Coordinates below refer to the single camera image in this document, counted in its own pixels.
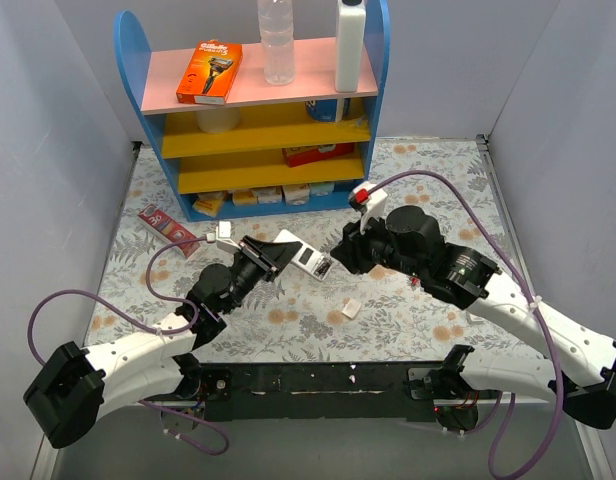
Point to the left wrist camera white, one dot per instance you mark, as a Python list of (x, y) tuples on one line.
[(221, 237)]

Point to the red toothpaste box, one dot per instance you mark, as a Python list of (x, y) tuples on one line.
[(168, 229)]

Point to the white plastic bottle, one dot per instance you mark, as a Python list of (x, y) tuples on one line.
[(350, 25)]

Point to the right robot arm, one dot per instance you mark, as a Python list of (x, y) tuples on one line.
[(577, 368)]

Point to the red flat box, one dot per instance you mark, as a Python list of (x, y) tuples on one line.
[(299, 156)]

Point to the light blue small box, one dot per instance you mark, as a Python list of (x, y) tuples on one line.
[(321, 188)]

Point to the white battery cover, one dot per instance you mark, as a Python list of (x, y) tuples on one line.
[(351, 308)]

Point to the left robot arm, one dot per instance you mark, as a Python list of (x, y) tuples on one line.
[(77, 386)]

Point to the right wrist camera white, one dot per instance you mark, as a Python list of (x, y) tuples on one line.
[(369, 202)]

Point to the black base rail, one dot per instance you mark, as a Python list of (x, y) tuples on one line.
[(367, 390)]

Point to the blue wooden shelf unit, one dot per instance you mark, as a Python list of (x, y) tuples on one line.
[(272, 118)]

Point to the blue round tin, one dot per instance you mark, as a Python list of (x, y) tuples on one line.
[(328, 111)]

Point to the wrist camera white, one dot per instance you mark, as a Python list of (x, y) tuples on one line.
[(221, 237), (369, 202)]

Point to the red white remote control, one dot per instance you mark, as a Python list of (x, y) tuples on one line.
[(308, 259)]

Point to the clear plastic bottle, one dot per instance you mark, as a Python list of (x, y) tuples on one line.
[(276, 27)]

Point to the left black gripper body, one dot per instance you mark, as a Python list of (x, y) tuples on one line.
[(260, 260)]

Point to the yellow small box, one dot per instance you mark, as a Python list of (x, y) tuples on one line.
[(210, 203)]

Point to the orange razor box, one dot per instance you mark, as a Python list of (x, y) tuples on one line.
[(210, 74)]

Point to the floral table mat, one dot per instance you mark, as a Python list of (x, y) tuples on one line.
[(296, 318)]

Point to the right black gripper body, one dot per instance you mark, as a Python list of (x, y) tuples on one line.
[(364, 245)]

